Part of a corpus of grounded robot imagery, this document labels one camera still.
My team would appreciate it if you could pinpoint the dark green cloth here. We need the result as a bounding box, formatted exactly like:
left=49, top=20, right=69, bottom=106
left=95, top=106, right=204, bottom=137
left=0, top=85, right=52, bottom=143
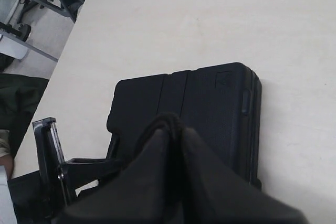
left=0, top=53, right=50, bottom=156

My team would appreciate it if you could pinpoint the black plastic case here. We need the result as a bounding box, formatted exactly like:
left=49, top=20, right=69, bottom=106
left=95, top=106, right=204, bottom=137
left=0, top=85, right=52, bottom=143
left=107, top=62, right=262, bottom=188

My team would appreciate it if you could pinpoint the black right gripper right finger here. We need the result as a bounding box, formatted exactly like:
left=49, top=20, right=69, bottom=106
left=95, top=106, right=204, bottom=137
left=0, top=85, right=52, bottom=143
left=181, top=128, right=308, bottom=223

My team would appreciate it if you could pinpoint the black cord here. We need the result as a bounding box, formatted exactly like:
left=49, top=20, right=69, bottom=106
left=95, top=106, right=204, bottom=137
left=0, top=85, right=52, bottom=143
left=146, top=112, right=184, bottom=141

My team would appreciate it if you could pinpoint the grey metal frame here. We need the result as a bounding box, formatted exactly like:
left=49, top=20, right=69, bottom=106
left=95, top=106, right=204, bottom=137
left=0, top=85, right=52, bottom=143
left=0, top=0, right=103, bottom=63

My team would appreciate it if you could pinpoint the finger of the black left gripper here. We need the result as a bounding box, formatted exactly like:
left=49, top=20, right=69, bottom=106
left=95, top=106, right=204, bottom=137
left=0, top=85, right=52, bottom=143
left=32, top=117, right=76, bottom=219
left=58, top=158, right=124, bottom=190

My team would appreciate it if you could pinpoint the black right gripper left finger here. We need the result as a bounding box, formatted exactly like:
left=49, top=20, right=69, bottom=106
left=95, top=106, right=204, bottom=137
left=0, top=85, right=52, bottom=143
left=56, top=129, right=184, bottom=223

